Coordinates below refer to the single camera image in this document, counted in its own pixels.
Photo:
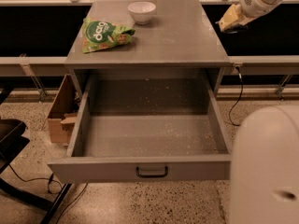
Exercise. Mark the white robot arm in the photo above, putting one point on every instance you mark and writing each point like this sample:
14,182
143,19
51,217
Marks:
264,173

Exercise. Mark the grey metal rail frame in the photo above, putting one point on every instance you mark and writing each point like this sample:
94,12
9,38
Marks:
273,52

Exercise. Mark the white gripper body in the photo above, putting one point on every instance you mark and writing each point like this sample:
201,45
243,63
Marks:
254,4

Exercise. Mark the green snack bag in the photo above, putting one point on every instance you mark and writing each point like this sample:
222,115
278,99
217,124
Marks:
100,35

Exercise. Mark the white ceramic bowl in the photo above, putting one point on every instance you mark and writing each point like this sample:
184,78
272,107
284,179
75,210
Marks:
142,12

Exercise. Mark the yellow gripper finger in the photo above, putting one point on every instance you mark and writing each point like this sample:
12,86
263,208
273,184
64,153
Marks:
234,16

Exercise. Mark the black chair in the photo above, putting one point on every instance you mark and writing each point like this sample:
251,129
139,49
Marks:
29,170

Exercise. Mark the brown cardboard box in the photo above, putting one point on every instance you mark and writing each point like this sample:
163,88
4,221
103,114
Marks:
62,116

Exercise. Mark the open grey top drawer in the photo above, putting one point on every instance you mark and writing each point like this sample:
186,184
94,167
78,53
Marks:
181,129

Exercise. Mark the black drawer handle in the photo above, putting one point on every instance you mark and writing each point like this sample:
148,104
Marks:
151,173

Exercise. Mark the grey metal cabinet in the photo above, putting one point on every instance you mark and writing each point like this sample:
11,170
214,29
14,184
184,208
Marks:
178,44

